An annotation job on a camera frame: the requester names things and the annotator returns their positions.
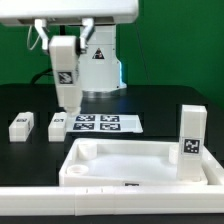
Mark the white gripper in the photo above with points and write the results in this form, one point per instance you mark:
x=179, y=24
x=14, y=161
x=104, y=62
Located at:
x=67, y=12

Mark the white desk tabletop tray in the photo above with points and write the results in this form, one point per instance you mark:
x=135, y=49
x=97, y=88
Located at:
x=104, y=162

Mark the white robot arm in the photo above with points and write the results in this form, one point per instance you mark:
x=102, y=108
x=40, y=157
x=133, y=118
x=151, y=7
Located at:
x=99, y=68

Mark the fiducial marker sheet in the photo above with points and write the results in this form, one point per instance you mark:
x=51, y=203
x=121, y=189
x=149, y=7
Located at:
x=104, y=123

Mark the white L-shaped fence bar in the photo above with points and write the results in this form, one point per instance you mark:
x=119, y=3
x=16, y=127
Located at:
x=81, y=201

